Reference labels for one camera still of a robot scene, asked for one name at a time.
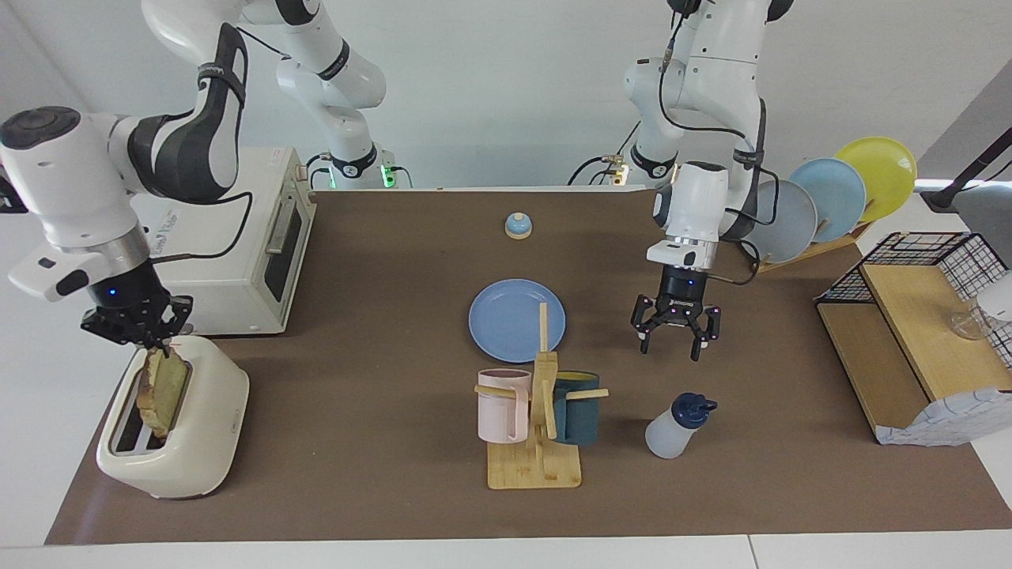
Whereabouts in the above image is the grey rounded object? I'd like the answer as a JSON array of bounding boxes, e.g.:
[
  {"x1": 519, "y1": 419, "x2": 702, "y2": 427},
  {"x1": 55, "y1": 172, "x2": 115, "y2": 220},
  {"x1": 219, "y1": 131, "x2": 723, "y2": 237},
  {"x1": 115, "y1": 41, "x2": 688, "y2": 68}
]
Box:
[{"x1": 953, "y1": 180, "x2": 1012, "y2": 266}]

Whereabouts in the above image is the white bottle dark blue cap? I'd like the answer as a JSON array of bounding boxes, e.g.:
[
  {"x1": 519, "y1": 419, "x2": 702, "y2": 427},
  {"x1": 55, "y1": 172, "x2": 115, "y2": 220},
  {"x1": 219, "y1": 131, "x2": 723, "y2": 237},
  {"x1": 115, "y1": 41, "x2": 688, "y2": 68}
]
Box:
[{"x1": 644, "y1": 393, "x2": 719, "y2": 460}]

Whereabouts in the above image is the two-tier wooden shelf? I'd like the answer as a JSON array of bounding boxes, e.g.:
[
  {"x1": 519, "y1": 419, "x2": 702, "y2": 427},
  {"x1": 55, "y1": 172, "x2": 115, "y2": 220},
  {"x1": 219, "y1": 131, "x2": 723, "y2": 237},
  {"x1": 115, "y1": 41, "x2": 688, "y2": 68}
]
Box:
[{"x1": 817, "y1": 263, "x2": 1012, "y2": 443}]

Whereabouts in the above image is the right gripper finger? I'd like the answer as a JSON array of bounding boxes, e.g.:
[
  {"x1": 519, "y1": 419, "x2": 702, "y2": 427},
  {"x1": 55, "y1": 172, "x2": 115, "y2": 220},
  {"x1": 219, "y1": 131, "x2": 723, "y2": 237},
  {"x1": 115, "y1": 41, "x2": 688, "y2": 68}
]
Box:
[
  {"x1": 154, "y1": 296, "x2": 194, "y2": 352},
  {"x1": 79, "y1": 310, "x2": 139, "y2": 346}
]

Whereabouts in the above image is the white rounded object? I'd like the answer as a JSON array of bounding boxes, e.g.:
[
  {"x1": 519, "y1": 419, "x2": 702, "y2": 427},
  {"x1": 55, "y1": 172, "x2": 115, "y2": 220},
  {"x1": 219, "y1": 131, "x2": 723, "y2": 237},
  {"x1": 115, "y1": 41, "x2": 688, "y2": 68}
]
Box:
[{"x1": 978, "y1": 271, "x2": 1012, "y2": 323}]

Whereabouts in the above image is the clear glass cup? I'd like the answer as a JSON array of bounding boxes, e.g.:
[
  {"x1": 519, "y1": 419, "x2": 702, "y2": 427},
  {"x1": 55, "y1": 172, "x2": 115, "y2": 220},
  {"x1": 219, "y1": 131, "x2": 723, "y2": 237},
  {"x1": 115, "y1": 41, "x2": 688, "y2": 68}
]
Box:
[{"x1": 949, "y1": 304, "x2": 993, "y2": 341}]

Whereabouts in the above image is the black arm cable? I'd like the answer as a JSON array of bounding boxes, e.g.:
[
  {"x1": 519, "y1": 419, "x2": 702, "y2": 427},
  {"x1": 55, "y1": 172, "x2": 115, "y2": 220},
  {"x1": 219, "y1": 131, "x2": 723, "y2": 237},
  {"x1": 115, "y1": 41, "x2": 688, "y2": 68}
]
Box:
[
  {"x1": 656, "y1": 0, "x2": 780, "y2": 285},
  {"x1": 150, "y1": 190, "x2": 255, "y2": 262}
]

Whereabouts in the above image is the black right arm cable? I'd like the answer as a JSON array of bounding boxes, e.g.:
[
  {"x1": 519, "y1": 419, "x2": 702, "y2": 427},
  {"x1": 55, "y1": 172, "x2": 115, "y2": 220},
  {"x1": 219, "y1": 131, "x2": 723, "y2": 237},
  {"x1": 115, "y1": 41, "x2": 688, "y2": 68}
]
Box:
[{"x1": 150, "y1": 190, "x2": 255, "y2": 262}]

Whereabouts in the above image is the wooden plate rack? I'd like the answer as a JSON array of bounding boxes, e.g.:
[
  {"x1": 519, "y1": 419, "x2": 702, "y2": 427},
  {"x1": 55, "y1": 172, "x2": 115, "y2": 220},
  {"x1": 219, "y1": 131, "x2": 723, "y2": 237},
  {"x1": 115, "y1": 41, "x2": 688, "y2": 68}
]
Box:
[{"x1": 751, "y1": 198, "x2": 874, "y2": 275}]

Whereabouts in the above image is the grey round plate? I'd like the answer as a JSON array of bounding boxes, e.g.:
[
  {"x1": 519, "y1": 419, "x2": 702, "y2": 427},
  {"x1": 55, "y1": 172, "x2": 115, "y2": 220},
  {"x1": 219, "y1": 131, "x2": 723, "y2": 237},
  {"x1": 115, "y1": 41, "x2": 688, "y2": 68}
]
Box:
[{"x1": 747, "y1": 180, "x2": 818, "y2": 264}]

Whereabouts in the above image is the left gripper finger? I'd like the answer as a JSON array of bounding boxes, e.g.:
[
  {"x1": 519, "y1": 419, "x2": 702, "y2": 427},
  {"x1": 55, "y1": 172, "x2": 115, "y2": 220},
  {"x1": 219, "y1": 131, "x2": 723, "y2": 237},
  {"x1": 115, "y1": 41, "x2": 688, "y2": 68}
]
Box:
[
  {"x1": 630, "y1": 296, "x2": 665, "y2": 354},
  {"x1": 690, "y1": 307, "x2": 722, "y2": 363}
]

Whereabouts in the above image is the brown table mat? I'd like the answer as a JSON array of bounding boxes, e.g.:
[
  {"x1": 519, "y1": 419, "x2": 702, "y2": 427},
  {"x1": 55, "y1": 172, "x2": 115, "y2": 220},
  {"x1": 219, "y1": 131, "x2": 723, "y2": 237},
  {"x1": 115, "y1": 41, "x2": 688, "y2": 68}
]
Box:
[{"x1": 45, "y1": 190, "x2": 1012, "y2": 546}]

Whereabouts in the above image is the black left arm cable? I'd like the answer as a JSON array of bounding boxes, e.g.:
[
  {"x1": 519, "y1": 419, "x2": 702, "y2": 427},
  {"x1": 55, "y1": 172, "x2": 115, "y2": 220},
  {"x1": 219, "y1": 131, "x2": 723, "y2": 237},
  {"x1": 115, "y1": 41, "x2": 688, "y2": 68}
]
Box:
[{"x1": 656, "y1": 0, "x2": 780, "y2": 285}]

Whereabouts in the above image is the toasted bread slice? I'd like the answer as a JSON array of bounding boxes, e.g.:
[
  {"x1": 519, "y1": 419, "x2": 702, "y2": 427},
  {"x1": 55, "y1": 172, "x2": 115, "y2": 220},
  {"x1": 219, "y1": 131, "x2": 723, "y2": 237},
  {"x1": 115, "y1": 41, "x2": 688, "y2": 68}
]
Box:
[{"x1": 136, "y1": 348, "x2": 191, "y2": 439}]

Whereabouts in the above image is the wooden mug rack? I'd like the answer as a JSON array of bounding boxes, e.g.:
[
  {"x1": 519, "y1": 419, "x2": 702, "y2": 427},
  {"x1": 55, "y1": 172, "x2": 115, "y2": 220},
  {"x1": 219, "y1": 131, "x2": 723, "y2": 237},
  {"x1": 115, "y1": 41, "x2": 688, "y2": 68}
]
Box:
[{"x1": 474, "y1": 302, "x2": 610, "y2": 491}]

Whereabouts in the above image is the cream two-slot toaster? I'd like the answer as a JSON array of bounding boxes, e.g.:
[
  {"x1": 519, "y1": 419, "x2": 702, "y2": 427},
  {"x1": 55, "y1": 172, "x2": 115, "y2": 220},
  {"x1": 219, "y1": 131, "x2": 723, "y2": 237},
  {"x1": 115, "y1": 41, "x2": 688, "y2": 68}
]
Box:
[{"x1": 96, "y1": 335, "x2": 251, "y2": 500}]

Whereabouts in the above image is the white toaster oven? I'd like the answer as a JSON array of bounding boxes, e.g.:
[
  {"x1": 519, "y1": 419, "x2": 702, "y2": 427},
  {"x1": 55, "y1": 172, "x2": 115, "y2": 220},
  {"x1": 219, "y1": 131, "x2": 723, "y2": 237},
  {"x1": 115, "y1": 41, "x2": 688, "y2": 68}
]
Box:
[{"x1": 130, "y1": 146, "x2": 317, "y2": 336}]

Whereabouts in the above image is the teal mug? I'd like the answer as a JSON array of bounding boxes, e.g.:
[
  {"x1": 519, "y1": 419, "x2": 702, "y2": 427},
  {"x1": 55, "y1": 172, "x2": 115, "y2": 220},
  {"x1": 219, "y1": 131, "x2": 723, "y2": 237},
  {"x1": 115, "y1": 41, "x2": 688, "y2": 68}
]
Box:
[{"x1": 551, "y1": 371, "x2": 601, "y2": 446}]

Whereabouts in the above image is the light blue round plate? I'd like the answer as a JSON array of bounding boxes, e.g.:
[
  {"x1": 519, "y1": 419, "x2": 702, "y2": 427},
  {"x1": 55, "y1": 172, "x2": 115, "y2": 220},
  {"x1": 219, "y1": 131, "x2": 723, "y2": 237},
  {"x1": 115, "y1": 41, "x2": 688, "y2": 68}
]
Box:
[{"x1": 791, "y1": 158, "x2": 868, "y2": 244}]

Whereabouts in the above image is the yellow round plate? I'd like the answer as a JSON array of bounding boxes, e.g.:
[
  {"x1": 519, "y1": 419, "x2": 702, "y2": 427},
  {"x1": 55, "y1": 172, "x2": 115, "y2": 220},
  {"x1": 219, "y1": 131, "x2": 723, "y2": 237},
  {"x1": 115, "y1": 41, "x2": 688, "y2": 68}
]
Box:
[{"x1": 834, "y1": 136, "x2": 918, "y2": 224}]

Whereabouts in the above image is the white blue checkered cloth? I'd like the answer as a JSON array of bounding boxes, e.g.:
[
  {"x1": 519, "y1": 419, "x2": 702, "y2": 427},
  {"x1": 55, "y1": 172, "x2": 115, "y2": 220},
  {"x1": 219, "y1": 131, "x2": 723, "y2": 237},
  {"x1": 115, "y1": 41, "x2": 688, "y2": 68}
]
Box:
[{"x1": 874, "y1": 387, "x2": 1012, "y2": 447}]

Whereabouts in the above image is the black wire mesh frame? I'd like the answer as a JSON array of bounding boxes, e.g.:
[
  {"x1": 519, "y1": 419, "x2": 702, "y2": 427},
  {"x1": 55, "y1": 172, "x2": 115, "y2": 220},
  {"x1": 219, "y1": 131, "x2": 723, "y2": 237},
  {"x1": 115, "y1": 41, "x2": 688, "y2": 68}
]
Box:
[{"x1": 814, "y1": 232, "x2": 1012, "y2": 372}]

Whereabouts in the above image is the pink mug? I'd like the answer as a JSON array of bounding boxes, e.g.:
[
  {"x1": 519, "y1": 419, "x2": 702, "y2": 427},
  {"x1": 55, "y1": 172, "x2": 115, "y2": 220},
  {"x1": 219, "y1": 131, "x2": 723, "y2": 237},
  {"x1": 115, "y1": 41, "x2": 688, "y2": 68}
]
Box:
[{"x1": 477, "y1": 368, "x2": 532, "y2": 444}]

